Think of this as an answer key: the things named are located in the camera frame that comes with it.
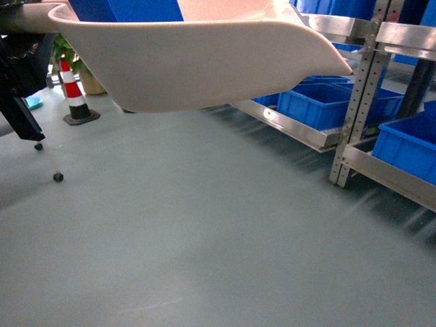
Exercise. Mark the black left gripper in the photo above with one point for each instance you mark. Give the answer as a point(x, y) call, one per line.
point(24, 67)

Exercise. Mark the blue plastic canister part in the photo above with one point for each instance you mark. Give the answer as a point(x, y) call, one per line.
point(127, 10)

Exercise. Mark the beige plastic dustpan tray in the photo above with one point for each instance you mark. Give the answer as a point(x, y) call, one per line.
point(220, 52)

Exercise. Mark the blue bin lower shelf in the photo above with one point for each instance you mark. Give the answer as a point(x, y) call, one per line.
point(323, 105)

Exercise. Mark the steel shelf rack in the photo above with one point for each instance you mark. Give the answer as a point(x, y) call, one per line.
point(385, 34)

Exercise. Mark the grey office chair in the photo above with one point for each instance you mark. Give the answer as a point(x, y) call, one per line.
point(47, 160)

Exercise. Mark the red white traffic cone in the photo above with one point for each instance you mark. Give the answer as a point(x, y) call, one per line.
point(79, 112)

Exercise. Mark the green potted plant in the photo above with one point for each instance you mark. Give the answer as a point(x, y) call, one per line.
point(62, 50)

